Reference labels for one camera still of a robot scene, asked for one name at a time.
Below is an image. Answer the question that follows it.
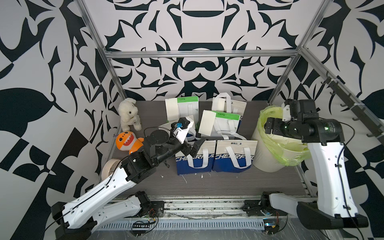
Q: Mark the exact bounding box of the white receipt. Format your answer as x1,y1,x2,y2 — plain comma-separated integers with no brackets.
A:
198,110,216,136
165,98,180,122

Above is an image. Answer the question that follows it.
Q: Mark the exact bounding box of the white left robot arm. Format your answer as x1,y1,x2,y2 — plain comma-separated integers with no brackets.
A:
51,129,205,240

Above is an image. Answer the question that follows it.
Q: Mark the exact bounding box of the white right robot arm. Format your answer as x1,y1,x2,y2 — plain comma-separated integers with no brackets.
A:
256,99,369,230

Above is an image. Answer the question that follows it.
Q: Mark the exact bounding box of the blue white front left bag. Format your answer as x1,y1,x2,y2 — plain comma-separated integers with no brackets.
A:
176,141,216,175

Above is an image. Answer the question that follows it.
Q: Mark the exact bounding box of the white round trash bin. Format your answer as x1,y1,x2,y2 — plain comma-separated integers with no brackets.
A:
251,119,301,173

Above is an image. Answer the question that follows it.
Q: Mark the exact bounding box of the green plastic bin liner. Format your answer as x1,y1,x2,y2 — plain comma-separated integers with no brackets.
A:
254,106,311,167

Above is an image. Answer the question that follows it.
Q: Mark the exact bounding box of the green white middle bag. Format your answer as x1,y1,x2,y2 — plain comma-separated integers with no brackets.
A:
200,111,246,140

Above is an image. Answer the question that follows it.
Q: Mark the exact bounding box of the green white bag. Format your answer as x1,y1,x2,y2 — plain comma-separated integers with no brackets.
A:
200,111,246,140
177,96,199,124

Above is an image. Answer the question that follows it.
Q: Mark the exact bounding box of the blue white front right bag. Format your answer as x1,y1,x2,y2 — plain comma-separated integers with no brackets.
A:
213,140,258,173

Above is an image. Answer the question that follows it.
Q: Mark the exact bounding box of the green white back left bag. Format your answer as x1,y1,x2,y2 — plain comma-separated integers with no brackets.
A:
177,96,199,124

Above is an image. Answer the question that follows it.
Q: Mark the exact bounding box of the white blue back right bag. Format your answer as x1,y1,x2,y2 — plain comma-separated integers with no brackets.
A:
212,93,247,116

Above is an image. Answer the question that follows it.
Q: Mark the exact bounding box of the orange plush monster toy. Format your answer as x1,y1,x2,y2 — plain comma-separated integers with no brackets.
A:
116,131,144,154

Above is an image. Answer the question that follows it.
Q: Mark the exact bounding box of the white plush rabbit toy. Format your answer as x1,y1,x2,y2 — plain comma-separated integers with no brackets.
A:
118,98,142,132

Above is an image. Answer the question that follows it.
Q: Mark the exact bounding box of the white tape roll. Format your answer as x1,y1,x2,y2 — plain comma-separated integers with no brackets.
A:
101,159,121,181

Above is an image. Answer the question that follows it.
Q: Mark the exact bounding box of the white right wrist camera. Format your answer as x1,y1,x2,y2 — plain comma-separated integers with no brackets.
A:
282,99,293,122

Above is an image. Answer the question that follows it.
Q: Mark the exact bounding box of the aluminium frame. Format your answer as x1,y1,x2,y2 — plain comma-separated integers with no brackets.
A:
78,1,384,204

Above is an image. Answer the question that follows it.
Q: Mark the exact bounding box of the black wall hook rail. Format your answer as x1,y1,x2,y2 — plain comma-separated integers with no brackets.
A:
322,71,384,145

